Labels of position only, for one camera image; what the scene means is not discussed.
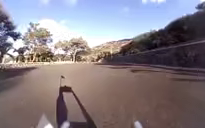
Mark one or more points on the distant hill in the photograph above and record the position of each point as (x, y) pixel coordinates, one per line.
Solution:
(110, 46)

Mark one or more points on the grey asphalt road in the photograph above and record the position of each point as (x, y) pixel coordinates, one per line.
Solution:
(123, 96)

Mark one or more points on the row of trees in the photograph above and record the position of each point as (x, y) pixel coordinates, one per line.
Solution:
(46, 46)

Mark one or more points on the robot's own part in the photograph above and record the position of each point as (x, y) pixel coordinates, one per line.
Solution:
(138, 124)
(65, 124)

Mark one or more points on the wooded hillside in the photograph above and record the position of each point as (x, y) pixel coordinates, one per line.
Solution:
(180, 30)

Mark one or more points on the large dark tree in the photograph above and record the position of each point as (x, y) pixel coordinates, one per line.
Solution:
(0, 33)

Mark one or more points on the long stone wall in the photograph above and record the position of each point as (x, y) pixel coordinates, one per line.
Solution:
(176, 55)

